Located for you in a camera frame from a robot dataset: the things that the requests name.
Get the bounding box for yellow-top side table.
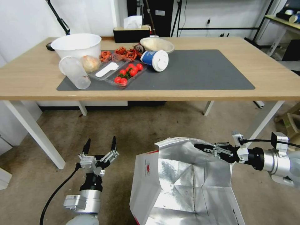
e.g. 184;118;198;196
264;14;300;57

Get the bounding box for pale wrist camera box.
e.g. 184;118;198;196
231;131;250;163
79;153;98;174

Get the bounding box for black metal rack frame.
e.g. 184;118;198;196
177;0;275;39

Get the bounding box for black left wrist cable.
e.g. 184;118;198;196
39;163;81;225

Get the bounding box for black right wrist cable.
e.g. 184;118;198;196
239;138;300;148

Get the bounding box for black bag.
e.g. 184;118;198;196
276;9;300;21

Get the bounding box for white plastic spoon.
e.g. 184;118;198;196
95;62;119;78

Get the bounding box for black light stand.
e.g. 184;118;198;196
170;0;184;38

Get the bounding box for lidded takeaway bowl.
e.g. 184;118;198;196
140;37;175;55

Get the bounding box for wrapped pale round food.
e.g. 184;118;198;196
80;55;101;73

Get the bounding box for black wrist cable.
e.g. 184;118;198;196
39;163;81;225
239;138;300;148

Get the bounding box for grey table mat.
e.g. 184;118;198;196
56;49;256;91

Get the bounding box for clear plastic cup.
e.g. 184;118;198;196
58;56;91;90

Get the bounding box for blue paper cup white lid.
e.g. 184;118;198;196
140;50;169;72

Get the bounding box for foil-lined white delivery bag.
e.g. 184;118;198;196
129;137;245;225

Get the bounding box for wooden table white legs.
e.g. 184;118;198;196
0;36;300;170

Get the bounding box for black cabinet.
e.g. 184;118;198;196
127;0;174;38

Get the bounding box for pale wooden stool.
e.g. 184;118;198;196
273;101;300;139

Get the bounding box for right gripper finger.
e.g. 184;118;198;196
204;149;234;157
194;142;232;151

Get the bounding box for black tissue box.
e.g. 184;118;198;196
113;26;151;43

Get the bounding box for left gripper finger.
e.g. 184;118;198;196
100;136;119;163
78;138;91;158

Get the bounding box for white tissue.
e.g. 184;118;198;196
123;16;143;30

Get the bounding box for black tripod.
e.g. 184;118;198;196
46;0;71;36

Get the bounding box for white plastic bucket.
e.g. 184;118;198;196
51;33;102;60

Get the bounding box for clear plastic tomato tray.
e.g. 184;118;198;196
105;61;148;89

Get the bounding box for dark red stick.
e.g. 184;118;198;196
144;0;157;36

